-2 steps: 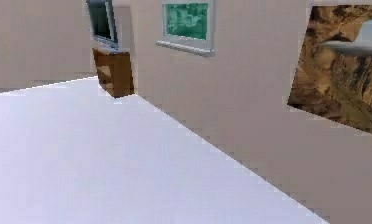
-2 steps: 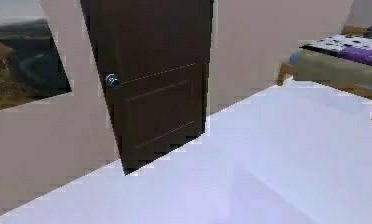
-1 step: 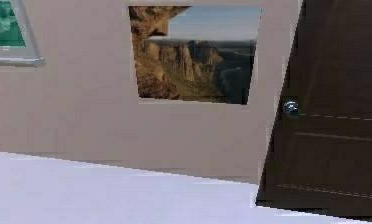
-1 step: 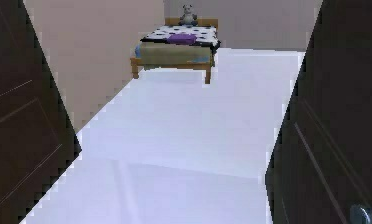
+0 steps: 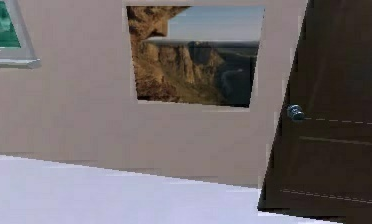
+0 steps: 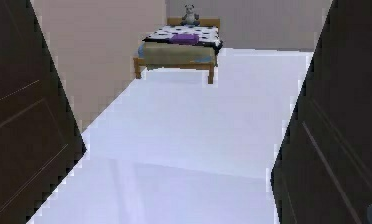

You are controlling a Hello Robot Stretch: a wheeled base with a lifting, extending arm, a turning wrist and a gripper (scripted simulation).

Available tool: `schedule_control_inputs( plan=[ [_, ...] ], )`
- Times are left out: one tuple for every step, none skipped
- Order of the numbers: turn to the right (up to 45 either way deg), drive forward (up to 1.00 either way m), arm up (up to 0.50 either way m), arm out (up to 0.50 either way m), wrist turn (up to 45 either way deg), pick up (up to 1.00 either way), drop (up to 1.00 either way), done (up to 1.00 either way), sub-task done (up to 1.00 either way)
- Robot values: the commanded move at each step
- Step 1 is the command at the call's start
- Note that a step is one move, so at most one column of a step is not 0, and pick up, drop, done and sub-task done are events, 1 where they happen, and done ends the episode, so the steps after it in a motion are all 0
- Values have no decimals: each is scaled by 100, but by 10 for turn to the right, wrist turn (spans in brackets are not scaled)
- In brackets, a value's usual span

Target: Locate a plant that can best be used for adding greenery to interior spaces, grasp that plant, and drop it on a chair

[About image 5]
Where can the dark brown room door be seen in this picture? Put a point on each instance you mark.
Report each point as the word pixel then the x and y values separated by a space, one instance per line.
pixel 334 116

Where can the brown cliff landscape wall picture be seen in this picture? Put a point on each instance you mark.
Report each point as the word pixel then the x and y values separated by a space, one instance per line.
pixel 180 66

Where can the round metal door knob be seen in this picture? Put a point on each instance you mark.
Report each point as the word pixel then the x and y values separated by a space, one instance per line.
pixel 295 112

